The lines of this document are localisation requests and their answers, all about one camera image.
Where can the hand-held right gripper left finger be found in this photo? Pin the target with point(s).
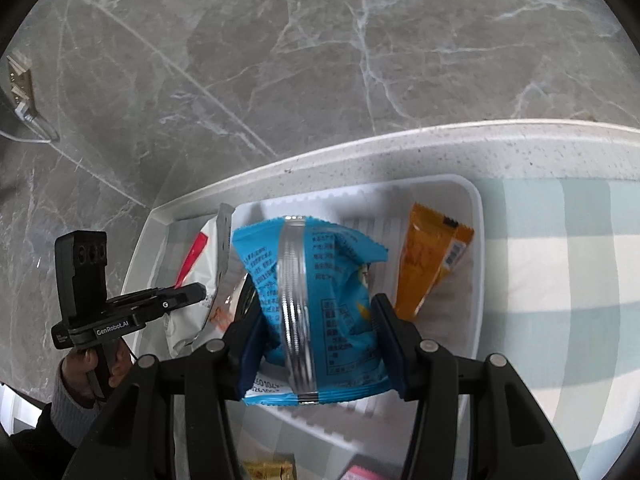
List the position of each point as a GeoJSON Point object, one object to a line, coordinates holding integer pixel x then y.
{"type": "Point", "coordinates": [250, 360]}

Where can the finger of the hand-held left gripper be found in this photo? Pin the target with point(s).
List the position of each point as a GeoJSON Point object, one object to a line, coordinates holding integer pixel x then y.
{"type": "Point", "coordinates": [170, 302]}

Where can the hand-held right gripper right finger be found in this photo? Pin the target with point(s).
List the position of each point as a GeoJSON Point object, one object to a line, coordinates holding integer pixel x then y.
{"type": "Point", "coordinates": [387, 340]}

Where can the white red snack packet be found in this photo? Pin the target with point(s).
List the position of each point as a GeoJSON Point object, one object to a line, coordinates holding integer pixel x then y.
{"type": "Point", "coordinates": [210, 270]}

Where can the light blue snack packet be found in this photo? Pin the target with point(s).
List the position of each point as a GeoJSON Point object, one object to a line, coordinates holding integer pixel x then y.
{"type": "Point", "coordinates": [330, 300]}

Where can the orange snack packet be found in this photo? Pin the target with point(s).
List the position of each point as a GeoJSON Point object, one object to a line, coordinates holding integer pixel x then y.
{"type": "Point", "coordinates": [425, 260]}

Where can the white plastic tray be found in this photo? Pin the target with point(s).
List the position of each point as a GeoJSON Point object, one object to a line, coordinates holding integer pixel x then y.
{"type": "Point", "coordinates": [440, 240]}

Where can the person's left forearm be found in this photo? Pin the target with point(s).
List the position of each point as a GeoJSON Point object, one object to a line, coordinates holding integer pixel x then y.
{"type": "Point", "coordinates": [70, 422]}

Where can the person's left hand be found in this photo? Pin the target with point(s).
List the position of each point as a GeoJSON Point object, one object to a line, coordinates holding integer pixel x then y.
{"type": "Point", "coordinates": [75, 370]}

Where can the gold snack packet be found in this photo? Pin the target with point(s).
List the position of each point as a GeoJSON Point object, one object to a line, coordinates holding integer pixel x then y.
{"type": "Point", "coordinates": [270, 470]}

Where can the pink snack packet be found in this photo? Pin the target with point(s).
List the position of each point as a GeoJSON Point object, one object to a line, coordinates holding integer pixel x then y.
{"type": "Point", "coordinates": [360, 474]}

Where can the green white checked tablecloth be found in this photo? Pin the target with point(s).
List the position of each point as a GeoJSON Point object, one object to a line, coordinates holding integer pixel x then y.
{"type": "Point", "coordinates": [560, 285]}

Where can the gold wall outlet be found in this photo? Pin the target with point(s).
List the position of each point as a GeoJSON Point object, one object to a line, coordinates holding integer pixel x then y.
{"type": "Point", "coordinates": [20, 85]}

